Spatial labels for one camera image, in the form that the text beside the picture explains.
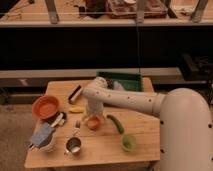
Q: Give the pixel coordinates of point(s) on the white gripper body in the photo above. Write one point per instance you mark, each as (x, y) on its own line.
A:
(94, 109)

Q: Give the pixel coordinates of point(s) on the orange apple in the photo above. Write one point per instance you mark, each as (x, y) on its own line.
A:
(93, 123)

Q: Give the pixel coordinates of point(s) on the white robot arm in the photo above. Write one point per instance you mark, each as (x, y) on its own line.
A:
(186, 129)

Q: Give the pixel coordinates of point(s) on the yellow banana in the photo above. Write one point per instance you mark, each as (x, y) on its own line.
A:
(76, 109)

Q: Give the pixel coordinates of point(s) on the black white brush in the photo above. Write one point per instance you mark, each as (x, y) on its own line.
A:
(76, 92)

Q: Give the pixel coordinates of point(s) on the small brown figurine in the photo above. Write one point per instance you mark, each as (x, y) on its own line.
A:
(77, 125)

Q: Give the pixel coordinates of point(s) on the green chili pepper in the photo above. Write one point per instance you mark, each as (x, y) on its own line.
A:
(117, 123)

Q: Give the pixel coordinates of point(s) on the clear plastic bag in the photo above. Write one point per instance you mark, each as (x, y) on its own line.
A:
(118, 86)

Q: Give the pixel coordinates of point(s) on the black dish with utensil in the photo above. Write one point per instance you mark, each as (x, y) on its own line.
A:
(60, 119)

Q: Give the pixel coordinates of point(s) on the metal measuring cup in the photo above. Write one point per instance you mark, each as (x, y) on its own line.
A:
(73, 146)

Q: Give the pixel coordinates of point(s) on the green plastic tray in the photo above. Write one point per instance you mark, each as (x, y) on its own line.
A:
(130, 82)

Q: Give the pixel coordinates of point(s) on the orange plastic bowl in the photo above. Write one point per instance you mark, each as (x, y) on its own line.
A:
(45, 107)

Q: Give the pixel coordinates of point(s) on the green plastic cup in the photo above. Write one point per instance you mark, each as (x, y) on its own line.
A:
(128, 142)

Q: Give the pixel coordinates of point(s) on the blue cloth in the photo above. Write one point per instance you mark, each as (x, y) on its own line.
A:
(42, 136)

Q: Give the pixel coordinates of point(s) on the red crate on shelf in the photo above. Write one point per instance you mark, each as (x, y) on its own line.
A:
(128, 8)

